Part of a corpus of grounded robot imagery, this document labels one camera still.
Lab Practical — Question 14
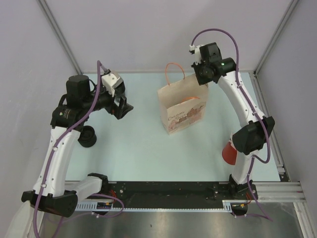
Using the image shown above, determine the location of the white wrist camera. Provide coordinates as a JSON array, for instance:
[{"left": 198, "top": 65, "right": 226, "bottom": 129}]
[
  {"left": 101, "top": 71, "right": 121, "bottom": 97},
  {"left": 189, "top": 45, "right": 204, "bottom": 64}
]

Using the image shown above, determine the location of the white slotted cable duct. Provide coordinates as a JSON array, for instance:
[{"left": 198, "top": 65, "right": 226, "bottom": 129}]
[{"left": 76, "top": 199, "right": 235, "bottom": 213}]

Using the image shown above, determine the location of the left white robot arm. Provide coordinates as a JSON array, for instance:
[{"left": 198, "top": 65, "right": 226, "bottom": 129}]
[{"left": 21, "top": 72, "right": 133, "bottom": 218}]

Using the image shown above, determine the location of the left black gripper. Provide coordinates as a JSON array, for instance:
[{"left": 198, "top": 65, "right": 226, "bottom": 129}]
[{"left": 83, "top": 82, "right": 133, "bottom": 119}]

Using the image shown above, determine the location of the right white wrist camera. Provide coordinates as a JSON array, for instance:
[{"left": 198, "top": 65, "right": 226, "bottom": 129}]
[{"left": 189, "top": 45, "right": 204, "bottom": 64}]

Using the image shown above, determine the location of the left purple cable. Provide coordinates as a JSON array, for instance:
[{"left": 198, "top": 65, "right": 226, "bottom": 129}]
[{"left": 32, "top": 60, "right": 109, "bottom": 238}]

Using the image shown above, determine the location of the aluminium frame rail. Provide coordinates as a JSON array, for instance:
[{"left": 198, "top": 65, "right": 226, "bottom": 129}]
[{"left": 254, "top": 182, "right": 306, "bottom": 203}]

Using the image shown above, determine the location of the paper takeout bag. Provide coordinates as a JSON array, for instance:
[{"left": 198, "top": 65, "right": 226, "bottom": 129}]
[{"left": 157, "top": 62, "right": 209, "bottom": 134}]

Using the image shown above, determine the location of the tall black tumbler cup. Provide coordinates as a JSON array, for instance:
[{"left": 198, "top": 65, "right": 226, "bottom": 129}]
[{"left": 117, "top": 82, "right": 126, "bottom": 97}]

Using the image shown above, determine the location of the purple cable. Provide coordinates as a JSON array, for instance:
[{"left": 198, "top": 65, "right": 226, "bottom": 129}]
[
  {"left": 32, "top": 60, "right": 109, "bottom": 238},
  {"left": 192, "top": 28, "right": 273, "bottom": 222}
]

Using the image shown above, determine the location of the red straw holder cup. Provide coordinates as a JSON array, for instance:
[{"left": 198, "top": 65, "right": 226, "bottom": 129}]
[{"left": 222, "top": 140, "right": 237, "bottom": 166}]

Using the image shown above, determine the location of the short black cup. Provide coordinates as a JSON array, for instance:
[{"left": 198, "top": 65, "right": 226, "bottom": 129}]
[{"left": 78, "top": 125, "right": 97, "bottom": 148}]

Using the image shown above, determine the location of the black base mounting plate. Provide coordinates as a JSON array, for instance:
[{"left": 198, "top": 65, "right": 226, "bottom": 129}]
[{"left": 108, "top": 181, "right": 258, "bottom": 209}]

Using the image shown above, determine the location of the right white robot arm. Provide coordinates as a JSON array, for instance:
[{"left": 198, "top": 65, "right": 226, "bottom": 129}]
[{"left": 189, "top": 43, "right": 275, "bottom": 199}]

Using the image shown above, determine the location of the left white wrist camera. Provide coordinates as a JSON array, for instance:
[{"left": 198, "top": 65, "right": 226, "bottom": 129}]
[{"left": 101, "top": 71, "right": 121, "bottom": 97}]

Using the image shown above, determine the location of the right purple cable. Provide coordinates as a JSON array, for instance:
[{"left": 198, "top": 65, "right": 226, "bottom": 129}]
[{"left": 192, "top": 28, "right": 273, "bottom": 222}]

